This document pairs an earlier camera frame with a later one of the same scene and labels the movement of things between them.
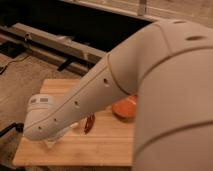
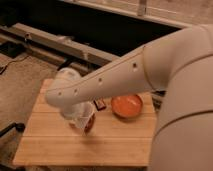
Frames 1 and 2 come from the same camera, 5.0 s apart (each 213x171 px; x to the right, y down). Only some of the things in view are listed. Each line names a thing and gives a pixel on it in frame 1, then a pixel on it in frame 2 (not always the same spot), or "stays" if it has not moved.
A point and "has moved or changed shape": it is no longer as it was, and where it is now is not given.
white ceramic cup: x=50 y=141 has moved or changed shape
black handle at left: x=18 y=127 stays
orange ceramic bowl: x=125 y=109 stays
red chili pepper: x=90 y=121 stays
